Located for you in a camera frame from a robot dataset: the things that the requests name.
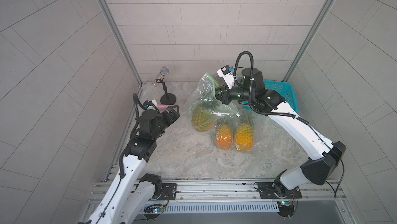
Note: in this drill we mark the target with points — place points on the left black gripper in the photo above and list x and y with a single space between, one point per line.
170 115

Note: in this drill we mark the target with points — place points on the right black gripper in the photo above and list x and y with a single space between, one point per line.
224 94

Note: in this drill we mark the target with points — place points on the zip-top bag green pineapple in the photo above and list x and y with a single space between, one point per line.
206 91

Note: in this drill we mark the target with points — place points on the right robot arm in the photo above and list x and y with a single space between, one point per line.
324 155

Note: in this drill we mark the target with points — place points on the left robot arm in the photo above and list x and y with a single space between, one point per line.
128 194

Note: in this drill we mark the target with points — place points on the orange pineapple zip bag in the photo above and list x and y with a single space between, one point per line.
226 120

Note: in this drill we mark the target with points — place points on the orange pineapple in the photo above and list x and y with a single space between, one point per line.
224 136

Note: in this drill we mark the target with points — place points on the yellow pineapple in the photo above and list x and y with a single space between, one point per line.
244 136

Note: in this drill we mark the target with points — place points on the yellow pineapple zip bag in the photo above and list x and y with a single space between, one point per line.
245 115

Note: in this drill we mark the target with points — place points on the black microphone stand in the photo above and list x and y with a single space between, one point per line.
167 98

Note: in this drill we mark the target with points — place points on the glitter silver microphone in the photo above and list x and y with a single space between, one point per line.
160 77

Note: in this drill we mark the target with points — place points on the teal plastic basket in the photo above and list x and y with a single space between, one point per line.
285 90

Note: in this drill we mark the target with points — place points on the left circuit board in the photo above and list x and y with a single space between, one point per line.
153 211

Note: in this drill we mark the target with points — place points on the circuit board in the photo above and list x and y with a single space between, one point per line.
153 211
286 209

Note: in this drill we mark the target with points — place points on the right circuit board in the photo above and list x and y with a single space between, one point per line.
286 209

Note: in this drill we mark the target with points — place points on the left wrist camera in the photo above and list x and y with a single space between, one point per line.
150 103

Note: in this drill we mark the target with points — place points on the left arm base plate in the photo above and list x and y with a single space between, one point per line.
168 192

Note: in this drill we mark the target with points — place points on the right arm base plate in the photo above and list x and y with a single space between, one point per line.
267 191

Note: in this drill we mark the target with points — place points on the aluminium mounting rail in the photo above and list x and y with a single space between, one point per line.
205 190

